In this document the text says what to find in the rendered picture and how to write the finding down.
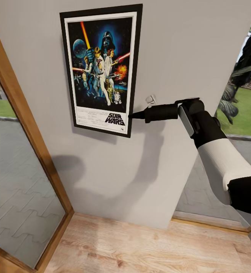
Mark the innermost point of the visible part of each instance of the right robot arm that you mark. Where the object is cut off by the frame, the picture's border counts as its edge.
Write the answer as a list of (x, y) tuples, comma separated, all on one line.
[(228, 172)]

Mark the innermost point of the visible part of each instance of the poster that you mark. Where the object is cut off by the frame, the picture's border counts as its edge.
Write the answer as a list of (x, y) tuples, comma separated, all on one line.
[(101, 49)]

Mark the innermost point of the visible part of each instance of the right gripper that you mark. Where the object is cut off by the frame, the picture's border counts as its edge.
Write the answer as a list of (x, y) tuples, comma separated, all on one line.
[(155, 113)]

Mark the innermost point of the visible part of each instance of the door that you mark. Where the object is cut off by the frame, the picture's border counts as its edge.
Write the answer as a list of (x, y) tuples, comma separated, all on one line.
[(34, 207)]

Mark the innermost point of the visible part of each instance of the fixed window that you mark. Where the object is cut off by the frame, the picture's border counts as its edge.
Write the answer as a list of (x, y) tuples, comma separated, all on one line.
[(198, 205)]

